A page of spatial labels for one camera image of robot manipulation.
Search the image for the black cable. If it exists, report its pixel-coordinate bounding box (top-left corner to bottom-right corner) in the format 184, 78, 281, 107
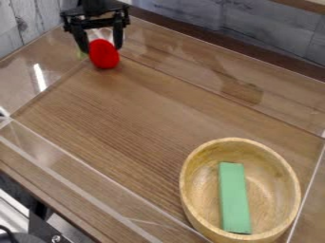
0, 225, 23, 243

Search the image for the clear acrylic tray enclosure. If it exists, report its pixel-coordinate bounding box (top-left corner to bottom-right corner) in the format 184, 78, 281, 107
0, 18, 325, 243

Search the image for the black metal mount bracket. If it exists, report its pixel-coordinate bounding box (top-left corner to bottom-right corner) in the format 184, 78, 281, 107
28, 212, 73, 243

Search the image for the green rectangular block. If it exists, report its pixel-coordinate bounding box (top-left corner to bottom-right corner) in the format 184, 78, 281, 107
218, 162, 253, 234

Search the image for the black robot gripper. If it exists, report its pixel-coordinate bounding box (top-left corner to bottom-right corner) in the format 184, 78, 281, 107
60, 0, 131, 53

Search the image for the round wooden bowl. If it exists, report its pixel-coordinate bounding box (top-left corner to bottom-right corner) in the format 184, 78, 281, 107
179, 138, 301, 243

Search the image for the red plush fruit green leaf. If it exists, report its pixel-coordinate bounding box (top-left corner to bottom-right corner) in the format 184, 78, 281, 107
87, 39, 120, 69

